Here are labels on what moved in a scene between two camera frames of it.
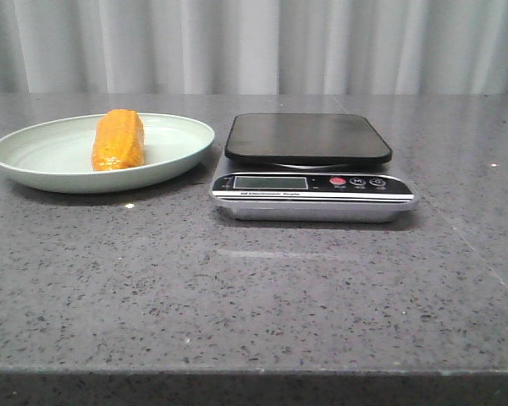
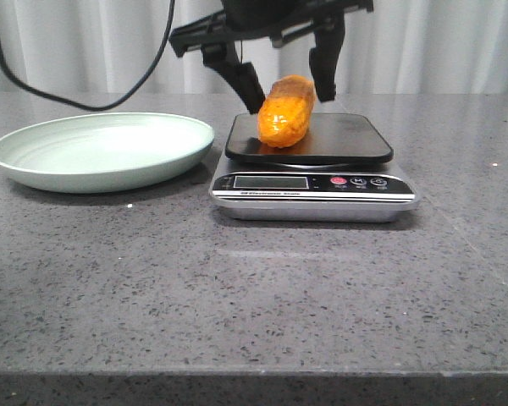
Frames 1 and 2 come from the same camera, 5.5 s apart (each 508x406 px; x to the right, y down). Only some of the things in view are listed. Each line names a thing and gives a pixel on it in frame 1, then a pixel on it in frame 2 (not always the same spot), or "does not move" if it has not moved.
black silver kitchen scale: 310,167 does not move
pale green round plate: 57,155 does not move
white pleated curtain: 291,47 does not move
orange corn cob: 118,140 -> 284,112
